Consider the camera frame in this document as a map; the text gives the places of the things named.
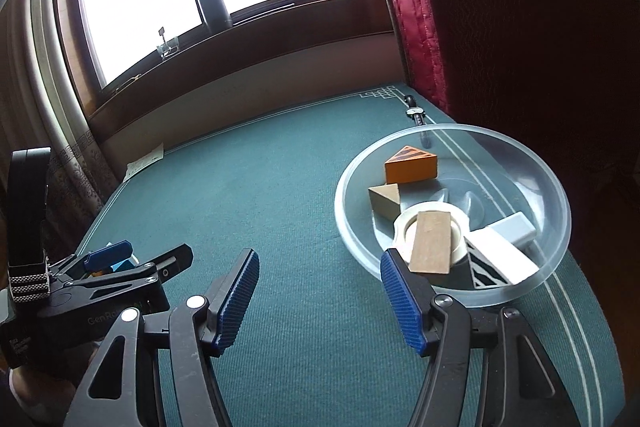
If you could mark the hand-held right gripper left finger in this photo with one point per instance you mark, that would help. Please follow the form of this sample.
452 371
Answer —
240 297

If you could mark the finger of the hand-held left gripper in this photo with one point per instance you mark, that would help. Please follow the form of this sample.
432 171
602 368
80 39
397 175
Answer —
170 259
107 254

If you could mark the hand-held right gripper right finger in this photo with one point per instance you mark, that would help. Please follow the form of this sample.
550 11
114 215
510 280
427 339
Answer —
405 302

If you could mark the blue block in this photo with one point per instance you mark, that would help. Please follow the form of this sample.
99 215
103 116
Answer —
122 265

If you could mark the brown wooden plank block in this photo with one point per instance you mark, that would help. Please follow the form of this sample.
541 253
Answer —
432 247

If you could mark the grey black-striped triangle block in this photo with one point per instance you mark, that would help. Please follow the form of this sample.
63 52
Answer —
482 272

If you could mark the grey triangular block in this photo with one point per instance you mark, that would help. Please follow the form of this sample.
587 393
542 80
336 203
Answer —
385 207

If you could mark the long white block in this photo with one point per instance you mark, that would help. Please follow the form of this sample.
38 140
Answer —
505 257

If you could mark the orange striped wedge block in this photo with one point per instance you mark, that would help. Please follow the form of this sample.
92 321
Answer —
410 172

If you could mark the clear plastic bowl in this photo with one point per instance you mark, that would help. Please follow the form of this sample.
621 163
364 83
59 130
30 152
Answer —
530 177

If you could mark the person's left hand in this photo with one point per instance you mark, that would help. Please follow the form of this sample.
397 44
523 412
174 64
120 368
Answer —
45 387

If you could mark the white tape roll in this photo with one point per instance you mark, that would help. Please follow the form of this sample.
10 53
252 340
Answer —
400 232

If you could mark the paper sheet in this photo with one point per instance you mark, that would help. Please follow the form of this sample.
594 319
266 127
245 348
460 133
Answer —
145 162

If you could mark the green table mat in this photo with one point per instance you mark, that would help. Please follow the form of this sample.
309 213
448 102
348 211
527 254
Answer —
275 187

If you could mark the white cube block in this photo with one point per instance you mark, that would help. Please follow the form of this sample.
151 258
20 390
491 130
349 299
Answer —
517 229

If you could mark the beige patterned curtain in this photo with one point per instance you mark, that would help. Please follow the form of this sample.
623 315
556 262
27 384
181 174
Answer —
40 82

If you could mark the wristwatch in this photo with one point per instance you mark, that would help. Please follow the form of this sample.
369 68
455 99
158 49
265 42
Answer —
414 111

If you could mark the small glass holder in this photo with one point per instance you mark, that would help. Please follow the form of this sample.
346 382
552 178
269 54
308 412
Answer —
170 47

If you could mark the black bottle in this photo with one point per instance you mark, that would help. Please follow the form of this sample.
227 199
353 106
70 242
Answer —
212 7

